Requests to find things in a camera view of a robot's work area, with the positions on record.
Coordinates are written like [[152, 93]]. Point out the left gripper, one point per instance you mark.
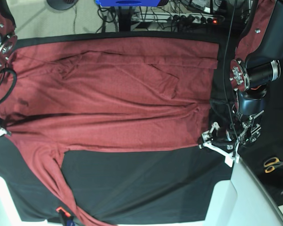
[[246, 134]]

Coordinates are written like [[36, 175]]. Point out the red long-sleeve T-shirt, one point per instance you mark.
[[117, 95]]

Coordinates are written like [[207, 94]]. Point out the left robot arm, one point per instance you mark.
[[250, 79]]

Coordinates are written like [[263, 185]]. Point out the black table cloth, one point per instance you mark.
[[152, 187]]

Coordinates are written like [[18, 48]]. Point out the blue clamp at bottom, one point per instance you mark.
[[65, 217]]

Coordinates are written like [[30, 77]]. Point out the white power strip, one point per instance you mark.
[[163, 17]]

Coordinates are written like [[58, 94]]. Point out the blue plastic box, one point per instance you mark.
[[127, 3]]

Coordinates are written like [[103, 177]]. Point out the yellow-handled scissors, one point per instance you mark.
[[272, 164]]

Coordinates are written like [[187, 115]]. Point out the black stand post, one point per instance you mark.
[[124, 18]]

